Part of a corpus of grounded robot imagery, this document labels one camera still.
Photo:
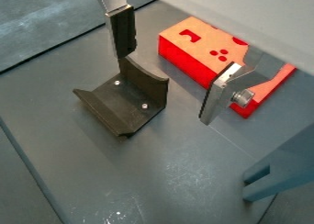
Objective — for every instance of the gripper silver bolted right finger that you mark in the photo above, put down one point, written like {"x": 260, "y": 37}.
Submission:
{"x": 229, "y": 88}

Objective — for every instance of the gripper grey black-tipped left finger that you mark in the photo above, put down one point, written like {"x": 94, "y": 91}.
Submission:
{"x": 121, "y": 21}

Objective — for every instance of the red shape-sorting board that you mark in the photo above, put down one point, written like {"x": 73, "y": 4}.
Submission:
{"x": 200, "y": 49}

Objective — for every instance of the black curved holder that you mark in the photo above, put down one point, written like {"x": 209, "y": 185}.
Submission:
{"x": 128, "y": 100}

